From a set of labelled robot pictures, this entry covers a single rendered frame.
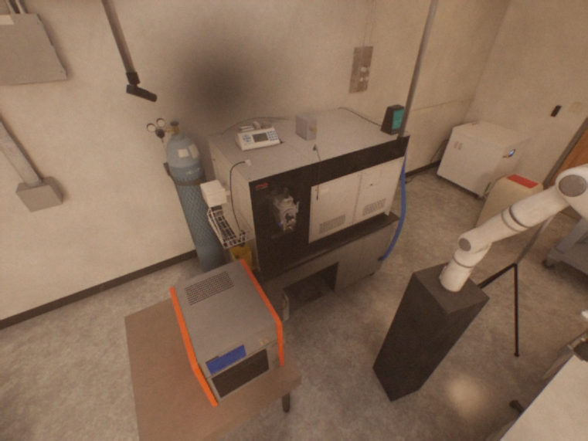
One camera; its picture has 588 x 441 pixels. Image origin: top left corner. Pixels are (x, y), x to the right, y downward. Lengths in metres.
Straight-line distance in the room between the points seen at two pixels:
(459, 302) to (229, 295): 1.02
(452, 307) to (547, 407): 0.49
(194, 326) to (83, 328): 1.89
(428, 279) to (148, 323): 1.53
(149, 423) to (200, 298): 0.59
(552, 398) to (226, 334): 1.34
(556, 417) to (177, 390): 1.59
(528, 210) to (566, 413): 0.87
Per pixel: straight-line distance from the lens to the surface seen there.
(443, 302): 1.43
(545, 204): 1.14
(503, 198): 3.64
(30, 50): 2.21
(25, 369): 3.07
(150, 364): 1.72
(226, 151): 1.72
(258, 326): 1.18
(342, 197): 1.87
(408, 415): 2.35
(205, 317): 1.25
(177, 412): 1.58
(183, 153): 2.10
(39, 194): 2.46
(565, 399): 1.71
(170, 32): 2.32
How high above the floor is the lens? 2.15
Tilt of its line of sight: 39 degrees down
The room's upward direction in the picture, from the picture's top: straight up
